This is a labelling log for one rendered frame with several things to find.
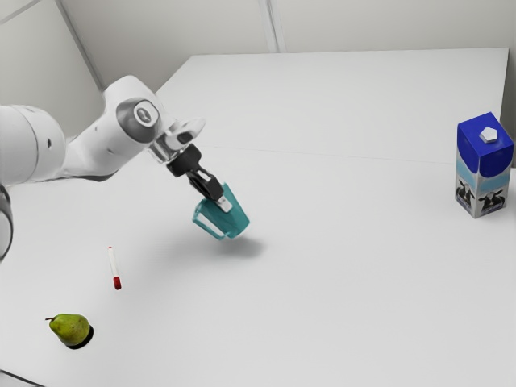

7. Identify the green pear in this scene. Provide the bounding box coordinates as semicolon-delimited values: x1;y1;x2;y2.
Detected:
44;313;91;347

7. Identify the white marker with red cap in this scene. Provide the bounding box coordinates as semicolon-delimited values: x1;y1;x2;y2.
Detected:
106;245;123;291

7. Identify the teal faceted mug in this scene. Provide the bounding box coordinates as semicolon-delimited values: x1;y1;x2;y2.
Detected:
191;182;251;242

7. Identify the blue milk carton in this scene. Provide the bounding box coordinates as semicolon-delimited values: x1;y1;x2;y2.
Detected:
455;111;515;219

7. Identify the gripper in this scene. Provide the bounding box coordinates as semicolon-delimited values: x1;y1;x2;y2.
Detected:
165;144;234;214

